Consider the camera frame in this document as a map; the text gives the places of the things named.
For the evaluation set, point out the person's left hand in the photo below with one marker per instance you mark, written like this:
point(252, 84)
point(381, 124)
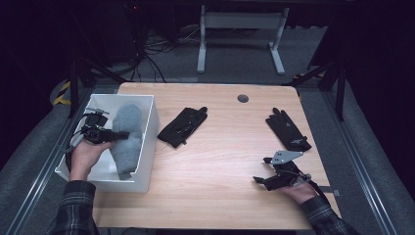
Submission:
point(84, 160)

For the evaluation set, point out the grey table grommet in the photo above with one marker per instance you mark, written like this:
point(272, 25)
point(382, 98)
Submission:
point(243, 98)

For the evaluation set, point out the plain black glove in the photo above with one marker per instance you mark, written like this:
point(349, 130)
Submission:
point(182, 125)

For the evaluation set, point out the grey metal rail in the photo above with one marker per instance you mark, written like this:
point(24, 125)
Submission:
point(362, 169)
point(42, 169)

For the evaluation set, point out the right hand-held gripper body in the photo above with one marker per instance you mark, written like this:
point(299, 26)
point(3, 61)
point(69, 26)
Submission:
point(287, 174)

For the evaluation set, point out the person's right hand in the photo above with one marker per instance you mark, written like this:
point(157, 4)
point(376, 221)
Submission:
point(300, 194)

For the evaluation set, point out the white box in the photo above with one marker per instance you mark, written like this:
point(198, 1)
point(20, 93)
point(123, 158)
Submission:
point(104, 169)

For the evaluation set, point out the white desk frame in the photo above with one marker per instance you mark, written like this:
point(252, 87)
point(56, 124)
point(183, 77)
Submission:
point(241, 20)

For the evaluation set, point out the yellow and black tape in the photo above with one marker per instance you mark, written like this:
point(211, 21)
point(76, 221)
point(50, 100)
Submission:
point(63, 93)

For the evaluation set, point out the black glove with logo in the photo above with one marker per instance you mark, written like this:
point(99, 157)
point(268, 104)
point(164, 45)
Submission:
point(288, 133)

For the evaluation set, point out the grey mitten with label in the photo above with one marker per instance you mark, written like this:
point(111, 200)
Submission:
point(129, 153)

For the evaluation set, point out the black metal stand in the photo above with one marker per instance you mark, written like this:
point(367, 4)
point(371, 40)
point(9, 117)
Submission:
point(341, 94)
point(74, 88)

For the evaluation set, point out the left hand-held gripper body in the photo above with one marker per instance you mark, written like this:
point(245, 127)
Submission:
point(96, 129)

